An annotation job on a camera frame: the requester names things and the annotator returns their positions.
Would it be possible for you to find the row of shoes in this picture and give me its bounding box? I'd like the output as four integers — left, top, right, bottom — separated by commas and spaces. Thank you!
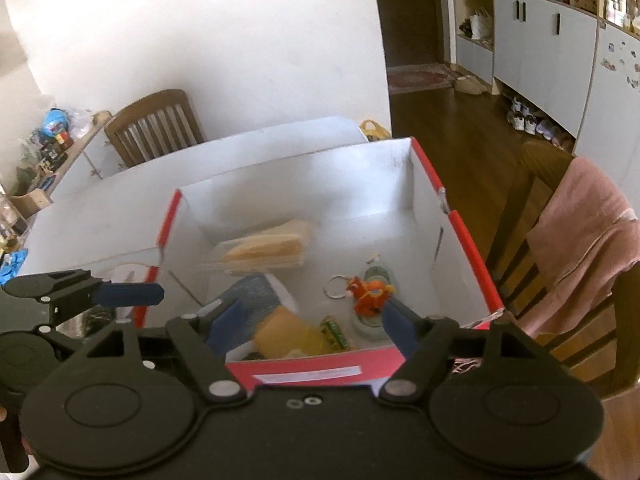
507, 100, 576, 153

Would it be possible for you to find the white stickered cupboard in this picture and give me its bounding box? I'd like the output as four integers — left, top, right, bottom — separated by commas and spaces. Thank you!
572, 15, 640, 191

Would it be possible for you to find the orange plush keychain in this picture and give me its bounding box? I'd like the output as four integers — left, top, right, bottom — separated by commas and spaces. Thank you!
324, 275, 396, 317

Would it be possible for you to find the white tote bag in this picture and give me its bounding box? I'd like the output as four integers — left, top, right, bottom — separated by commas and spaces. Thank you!
469, 10, 493, 40

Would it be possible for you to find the red cardboard box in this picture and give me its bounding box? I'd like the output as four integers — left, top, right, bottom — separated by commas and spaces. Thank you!
131, 136, 506, 396

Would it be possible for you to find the pair of beige slippers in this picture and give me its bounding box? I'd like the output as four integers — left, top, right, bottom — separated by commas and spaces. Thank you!
452, 75, 488, 95

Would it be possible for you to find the bread slices packet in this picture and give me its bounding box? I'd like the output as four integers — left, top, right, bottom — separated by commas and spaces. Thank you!
197, 219, 312, 276

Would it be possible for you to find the dark brown door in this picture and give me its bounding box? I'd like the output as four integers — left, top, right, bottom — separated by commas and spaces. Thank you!
370, 0, 448, 68

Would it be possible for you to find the wooden chair with towel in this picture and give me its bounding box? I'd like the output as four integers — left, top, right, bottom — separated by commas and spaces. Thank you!
482, 140, 640, 401

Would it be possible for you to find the yellow basket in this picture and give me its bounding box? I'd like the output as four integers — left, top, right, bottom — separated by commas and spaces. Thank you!
360, 120, 393, 142

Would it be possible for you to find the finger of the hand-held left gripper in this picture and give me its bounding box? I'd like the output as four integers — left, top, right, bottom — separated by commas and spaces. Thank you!
2, 270, 166, 333

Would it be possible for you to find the pink towel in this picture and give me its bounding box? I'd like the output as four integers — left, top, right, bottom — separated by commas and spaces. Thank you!
520, 156, 640, 338

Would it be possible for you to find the green correction tape dispenser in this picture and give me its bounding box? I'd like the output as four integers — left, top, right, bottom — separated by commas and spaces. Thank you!
350, 256, 401, 343

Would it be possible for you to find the white entry bench cabinet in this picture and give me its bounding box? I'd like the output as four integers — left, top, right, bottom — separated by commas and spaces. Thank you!
456, 35, 496, 86

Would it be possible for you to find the white two-door cupboard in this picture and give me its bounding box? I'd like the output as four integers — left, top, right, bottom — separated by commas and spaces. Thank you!
492, 0, 598, 146

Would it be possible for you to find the green yellow candy packet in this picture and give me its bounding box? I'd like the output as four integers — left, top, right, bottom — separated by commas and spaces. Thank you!
320, 315, 351, 351

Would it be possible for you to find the wooden block holder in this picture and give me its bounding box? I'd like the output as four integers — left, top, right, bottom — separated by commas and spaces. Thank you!
10, 187, 53, 218

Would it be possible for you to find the wooden slatted chair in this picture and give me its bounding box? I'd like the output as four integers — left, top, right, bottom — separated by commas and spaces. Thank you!
104, 89, 207, 168

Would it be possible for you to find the red patterned rug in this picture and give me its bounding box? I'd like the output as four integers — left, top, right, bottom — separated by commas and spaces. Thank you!
387, 63, 463, 93

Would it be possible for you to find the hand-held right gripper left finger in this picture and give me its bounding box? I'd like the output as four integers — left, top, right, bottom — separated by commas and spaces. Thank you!
55, 299, 248, 407

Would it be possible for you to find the blue round container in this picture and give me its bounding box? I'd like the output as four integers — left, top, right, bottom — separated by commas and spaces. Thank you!
42, 109, 71, 138

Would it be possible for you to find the grey blue packet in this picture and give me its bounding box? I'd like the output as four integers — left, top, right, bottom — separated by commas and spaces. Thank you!
202, 274, 301, 321

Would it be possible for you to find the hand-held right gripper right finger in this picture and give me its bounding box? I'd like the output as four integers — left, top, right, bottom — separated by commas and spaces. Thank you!
379, 304, 576, 406

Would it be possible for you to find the white side cabinet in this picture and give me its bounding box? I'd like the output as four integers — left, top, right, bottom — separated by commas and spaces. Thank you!
10, 120, 126, 221

